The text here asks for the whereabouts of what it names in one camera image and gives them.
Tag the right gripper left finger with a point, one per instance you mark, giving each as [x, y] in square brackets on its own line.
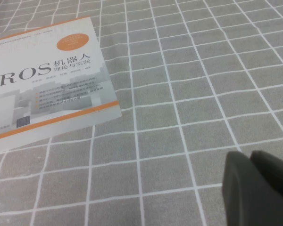
[245, 200]

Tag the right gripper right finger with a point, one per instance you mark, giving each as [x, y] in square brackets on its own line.
[276, 174]

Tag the grey white-checked tablecloth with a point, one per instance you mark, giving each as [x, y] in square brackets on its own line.
[191, 106]

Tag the white orange ROS book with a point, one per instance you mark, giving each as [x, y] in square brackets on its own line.
[49, 82]

